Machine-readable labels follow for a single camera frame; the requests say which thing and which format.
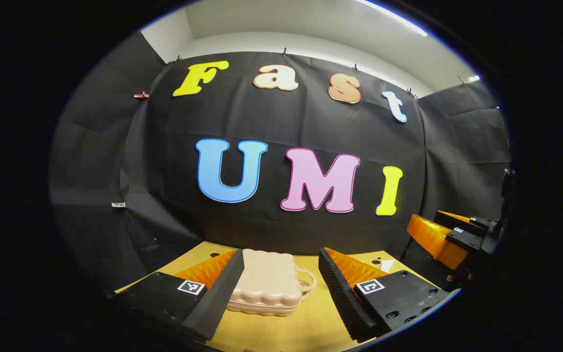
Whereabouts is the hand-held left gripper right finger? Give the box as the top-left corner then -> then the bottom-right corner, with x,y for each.
318,247 -> 451,342

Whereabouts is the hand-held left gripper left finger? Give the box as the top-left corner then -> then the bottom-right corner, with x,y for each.
114,248 -> 245,341

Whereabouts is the pink suitcase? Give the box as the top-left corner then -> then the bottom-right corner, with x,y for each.
226,248 -> 317,317

